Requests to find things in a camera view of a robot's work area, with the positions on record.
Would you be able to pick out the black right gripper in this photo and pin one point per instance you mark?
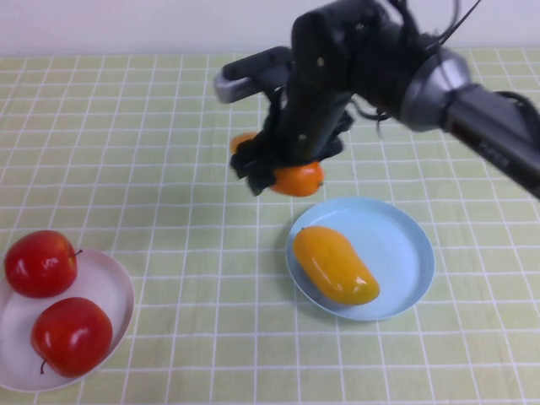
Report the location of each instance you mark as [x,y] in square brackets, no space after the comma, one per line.
[308,122]

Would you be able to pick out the small orange mango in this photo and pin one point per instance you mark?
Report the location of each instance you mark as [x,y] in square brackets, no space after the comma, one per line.
[299,181]

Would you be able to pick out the large yellow mango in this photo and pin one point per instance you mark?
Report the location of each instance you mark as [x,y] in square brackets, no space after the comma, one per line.
[333,266]

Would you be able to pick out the red apple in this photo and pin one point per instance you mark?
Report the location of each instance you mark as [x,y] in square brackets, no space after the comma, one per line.
[40,263]
[71,337]

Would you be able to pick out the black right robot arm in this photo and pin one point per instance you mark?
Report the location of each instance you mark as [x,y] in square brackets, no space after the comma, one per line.
[485,118]

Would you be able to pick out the light blue round plate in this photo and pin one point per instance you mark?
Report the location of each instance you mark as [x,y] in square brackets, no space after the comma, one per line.
[401,253]

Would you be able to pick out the white round plate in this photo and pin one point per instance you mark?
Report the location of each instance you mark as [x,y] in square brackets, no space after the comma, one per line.
[105,287]

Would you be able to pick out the green checkered tablecloth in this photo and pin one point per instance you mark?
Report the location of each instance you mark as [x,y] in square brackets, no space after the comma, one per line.
[126,169]

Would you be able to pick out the black zip tie loop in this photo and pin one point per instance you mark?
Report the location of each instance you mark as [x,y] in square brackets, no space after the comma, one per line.
[464,19]

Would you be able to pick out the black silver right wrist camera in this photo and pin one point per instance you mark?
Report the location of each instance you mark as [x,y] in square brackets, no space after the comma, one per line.
[244,78]

